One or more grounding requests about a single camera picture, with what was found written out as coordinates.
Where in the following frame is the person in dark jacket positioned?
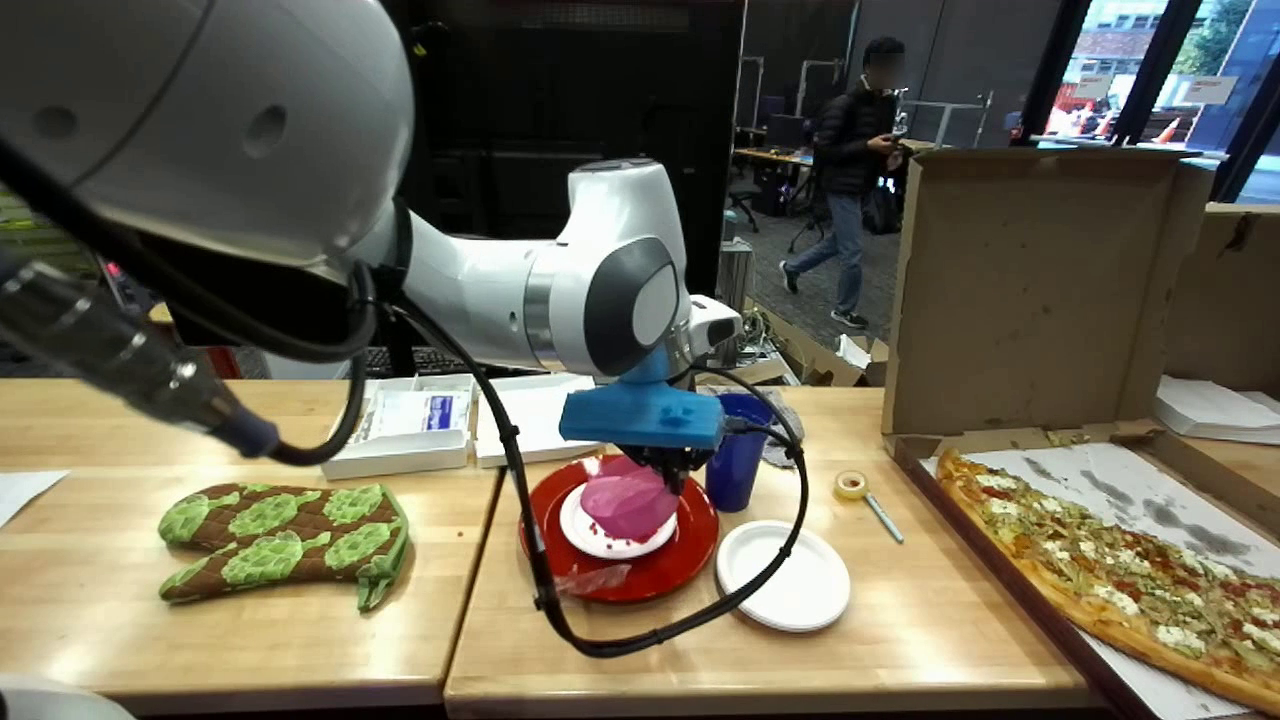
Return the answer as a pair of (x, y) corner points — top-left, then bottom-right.
(776, 32), (913, 331)

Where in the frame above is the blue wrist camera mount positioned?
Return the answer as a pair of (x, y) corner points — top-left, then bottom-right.
(557, 348), (730, 459)

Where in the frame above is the blue plastic cup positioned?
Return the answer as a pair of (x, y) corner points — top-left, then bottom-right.
(703, 388), (780, 516)

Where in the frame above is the open cardboard pizza box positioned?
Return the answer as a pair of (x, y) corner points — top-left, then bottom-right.
(875, 141), (1280, 720)

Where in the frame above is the white cardboard box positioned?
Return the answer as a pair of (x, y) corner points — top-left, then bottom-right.
(320, 374), (479, 483)

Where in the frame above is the brown green artichoke oven mitt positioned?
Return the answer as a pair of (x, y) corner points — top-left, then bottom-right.
(153, 476), (419, 619)

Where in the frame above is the brown cardboard box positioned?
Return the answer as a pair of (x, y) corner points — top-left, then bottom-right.
(1154, 198), (1280, 393)

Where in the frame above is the white paper sheet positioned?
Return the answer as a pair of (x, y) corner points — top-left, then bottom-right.
(0, 465), (69, 530)

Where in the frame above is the rectangular pizza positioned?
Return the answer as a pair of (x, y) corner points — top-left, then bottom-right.
(933, 448), (1280, 712)

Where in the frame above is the red ceramic plate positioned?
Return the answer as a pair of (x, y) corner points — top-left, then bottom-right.
(522, 454), (722, 607)

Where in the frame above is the purple plastic bowl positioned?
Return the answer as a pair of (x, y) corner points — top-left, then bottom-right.
(575, 458), (684, 550)

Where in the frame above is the large black screen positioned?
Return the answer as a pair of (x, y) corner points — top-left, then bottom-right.
(376, 0), (748, 305)

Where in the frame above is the small metal tool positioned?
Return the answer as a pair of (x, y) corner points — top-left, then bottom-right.
(857, 490), (906, 550)

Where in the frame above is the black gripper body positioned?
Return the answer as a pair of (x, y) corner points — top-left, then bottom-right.
(613, 443), (712, 490)

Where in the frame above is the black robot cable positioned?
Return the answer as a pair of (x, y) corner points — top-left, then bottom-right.
(0, 133), (815, 663)

